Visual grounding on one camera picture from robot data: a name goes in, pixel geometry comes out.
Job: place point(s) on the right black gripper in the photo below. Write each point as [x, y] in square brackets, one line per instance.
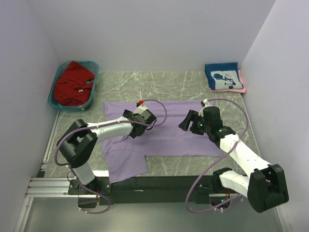
[191, 116]

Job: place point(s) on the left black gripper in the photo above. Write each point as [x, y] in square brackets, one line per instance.
[127, 112]

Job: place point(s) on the lilac purple t-shirt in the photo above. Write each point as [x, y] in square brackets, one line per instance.
[125, 156]

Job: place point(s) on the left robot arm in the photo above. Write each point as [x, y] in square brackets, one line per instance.
[77, 144]

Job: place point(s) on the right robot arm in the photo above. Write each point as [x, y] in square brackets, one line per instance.
[263, 184]

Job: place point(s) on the folded blue printed t-shirt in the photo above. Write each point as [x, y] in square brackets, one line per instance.
[219, 67]

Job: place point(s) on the folded pink t-shirt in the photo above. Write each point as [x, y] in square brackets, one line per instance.
[223, 81]

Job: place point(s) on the black base beam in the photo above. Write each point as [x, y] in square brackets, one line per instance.
[161, 189]

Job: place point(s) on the red t-shirt in basket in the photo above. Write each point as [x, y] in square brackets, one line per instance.
[74, 86]

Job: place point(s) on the teal plastic basket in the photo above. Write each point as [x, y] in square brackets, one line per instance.
[91, 66]

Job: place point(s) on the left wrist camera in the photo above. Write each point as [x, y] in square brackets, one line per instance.
[141, 114]

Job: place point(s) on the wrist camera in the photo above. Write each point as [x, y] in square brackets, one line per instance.
[141, 114]
[210, 114]

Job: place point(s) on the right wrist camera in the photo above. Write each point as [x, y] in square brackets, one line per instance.
[210, 114]

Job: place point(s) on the aluminium frame rail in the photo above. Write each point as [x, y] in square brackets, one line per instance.
[41, 187]

